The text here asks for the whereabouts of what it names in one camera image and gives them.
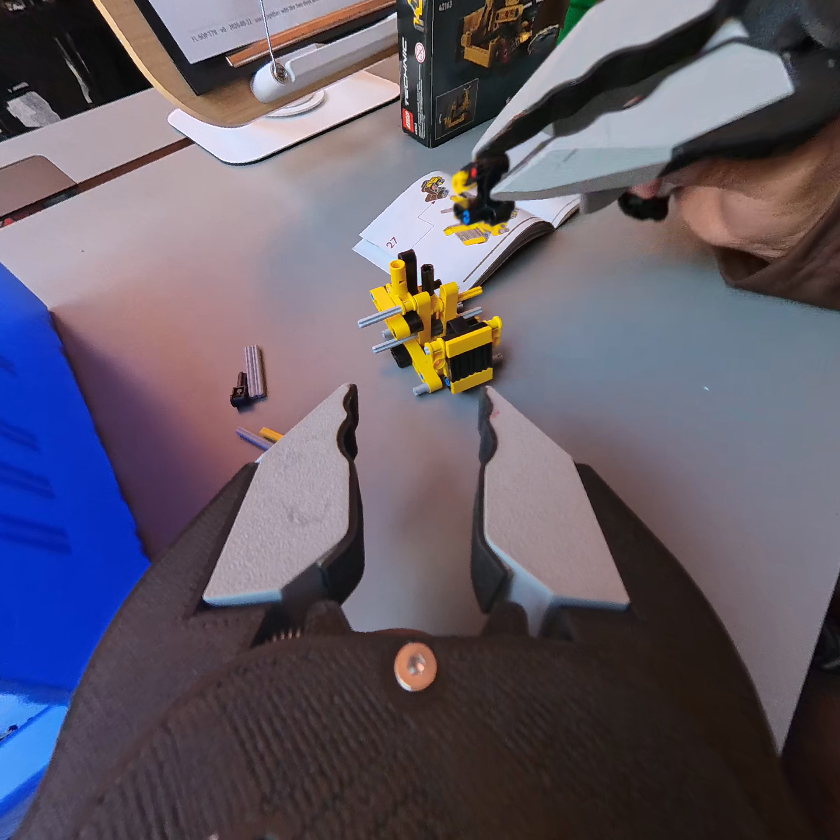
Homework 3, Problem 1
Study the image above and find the metal page holder wire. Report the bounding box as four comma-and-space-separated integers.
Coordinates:
258, 0, 291, 84

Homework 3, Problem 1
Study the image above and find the printed instruction sheet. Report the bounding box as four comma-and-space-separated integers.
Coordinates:
147, 0, 370, 66

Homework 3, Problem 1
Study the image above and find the grey desk cable flap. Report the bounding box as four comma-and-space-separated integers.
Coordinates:
0, 155, 77, 218

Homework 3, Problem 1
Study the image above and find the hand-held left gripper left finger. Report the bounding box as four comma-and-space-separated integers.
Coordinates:
202, 383, 366, 606

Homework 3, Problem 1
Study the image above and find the small black yellow lego subassembly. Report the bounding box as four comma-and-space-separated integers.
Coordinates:
451, 155, 517, 224

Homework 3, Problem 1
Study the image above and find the lego instruction booklet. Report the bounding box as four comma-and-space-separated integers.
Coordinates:
352, 172, 582, 290

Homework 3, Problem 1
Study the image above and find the person's right hand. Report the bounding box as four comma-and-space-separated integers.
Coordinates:
630, 134, 840, 262

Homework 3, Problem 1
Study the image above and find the black lego set box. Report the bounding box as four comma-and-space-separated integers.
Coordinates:
395, 0, 580, 149

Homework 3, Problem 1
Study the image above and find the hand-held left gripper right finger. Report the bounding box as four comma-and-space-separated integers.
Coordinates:
470, 386, 632, 636

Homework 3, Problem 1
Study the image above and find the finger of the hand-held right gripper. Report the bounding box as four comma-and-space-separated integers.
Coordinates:
472, 0, 744, 161
490, 38, 796, 216

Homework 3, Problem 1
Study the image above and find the yellow lego vehicle model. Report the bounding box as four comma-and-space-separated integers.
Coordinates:
357, 248, 505, 397

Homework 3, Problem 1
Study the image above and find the person's right forearm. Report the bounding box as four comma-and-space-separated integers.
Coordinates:
714, 223, 840, 311

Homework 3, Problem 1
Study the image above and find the blue plastic bin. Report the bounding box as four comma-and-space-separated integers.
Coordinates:
0, 262, 153, 823

